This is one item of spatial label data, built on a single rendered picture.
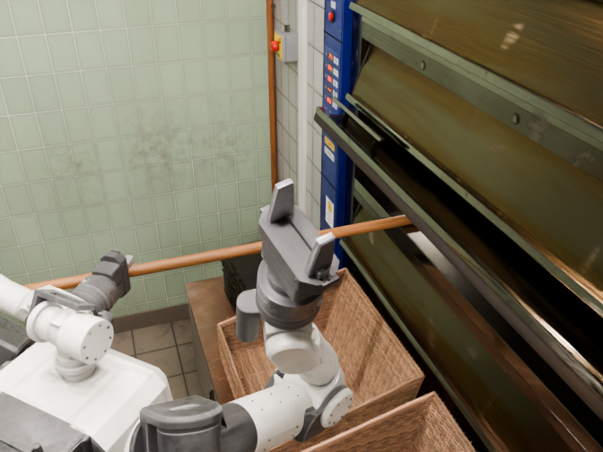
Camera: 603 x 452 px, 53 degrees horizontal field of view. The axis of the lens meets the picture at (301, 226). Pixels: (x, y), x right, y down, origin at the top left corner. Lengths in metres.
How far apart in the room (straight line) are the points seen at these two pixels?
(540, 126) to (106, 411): 0.86
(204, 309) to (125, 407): 1.46
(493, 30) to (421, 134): 0.36
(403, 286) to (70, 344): 1.10
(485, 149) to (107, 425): 0.90
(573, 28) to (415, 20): 0.47
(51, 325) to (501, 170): 0.88
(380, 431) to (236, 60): 1.65
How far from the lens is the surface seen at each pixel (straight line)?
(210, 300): 2.41
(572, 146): 1.11
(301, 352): 0.84
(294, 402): 1.02
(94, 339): 0.92
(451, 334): 1.60
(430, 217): 1.26
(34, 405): 0.98
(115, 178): 2.78
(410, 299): 1.74
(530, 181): 1.22
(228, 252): 1.56
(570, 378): 1.01
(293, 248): 0.69
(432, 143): 1.46
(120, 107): 2.65
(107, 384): 0.97
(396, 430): 1.74
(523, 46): 1.19
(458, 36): 1.34
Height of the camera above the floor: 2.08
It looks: 32 degrees down
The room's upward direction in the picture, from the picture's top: straight up
